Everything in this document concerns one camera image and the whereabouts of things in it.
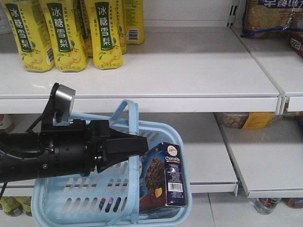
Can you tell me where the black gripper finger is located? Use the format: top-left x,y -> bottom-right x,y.
89,120 -> 148,151
96,139 -> 148,172

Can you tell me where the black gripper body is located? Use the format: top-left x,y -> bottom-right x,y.
37,119 -> 104,176

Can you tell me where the light blue plastic basket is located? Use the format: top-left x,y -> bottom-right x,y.
31,100 -> 192,227

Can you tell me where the blue chocolate cookie box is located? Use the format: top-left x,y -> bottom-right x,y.
139,141 -> 187,213

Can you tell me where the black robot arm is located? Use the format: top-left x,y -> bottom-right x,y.
0,119 -> 149,183

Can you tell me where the yellow pear drink bottle middle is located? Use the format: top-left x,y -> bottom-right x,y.
39,0 -> 88,72

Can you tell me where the yellow pear drink bottle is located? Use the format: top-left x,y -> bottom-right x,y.
39,0 -> 88,72
1,0 -> 54,73
84,0 -> 123,70

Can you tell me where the yellow pear drink bottle right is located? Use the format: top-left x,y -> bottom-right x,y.
84,0 -> 123,70

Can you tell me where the clear cookie tub yellow label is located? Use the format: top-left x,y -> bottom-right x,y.
215,112 -> 278,129

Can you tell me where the white supermarket shelving unit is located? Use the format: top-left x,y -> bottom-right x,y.
0,0 -> 303,193

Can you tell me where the yellow pear drink bottle left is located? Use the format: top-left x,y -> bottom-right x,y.
1,0 -> 54,73

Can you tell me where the blue cracker bag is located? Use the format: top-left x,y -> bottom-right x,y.
242,0 -> 303,38

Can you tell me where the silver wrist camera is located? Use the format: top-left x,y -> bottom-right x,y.
50,83 -> 76,123

